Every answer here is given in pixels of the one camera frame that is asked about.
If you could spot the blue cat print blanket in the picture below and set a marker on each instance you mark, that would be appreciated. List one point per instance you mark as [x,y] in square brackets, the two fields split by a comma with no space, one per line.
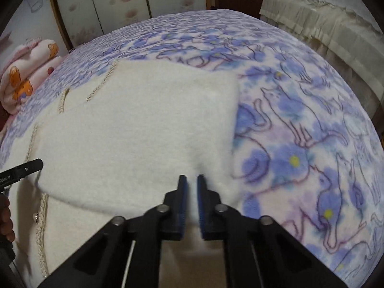
[300,144]

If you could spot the person's left hand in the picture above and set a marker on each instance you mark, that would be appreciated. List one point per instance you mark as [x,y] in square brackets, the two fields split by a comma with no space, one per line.
[6,219]

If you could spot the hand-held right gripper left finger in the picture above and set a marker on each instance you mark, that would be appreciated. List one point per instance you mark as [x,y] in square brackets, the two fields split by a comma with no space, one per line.
[183,207]

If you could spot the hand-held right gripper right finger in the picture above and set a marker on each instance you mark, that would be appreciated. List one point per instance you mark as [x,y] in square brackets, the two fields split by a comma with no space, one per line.
[200,210]

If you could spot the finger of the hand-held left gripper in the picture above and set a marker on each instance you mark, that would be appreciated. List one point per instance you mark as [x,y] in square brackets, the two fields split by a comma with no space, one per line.
[24,169]

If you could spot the cream lace-covered furniture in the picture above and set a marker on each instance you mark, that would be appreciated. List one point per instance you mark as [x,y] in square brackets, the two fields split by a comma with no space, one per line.
[330,30]

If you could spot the white fluffy towel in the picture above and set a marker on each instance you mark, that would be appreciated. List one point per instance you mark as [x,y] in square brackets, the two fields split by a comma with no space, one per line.
[135,138]

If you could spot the floral sliding door wardrobe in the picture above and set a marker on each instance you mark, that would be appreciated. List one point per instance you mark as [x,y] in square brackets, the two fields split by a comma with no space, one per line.
[126,3]

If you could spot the pink cartoon pillow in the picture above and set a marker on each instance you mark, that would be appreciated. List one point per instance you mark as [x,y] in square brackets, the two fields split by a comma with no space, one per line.
[24,72]

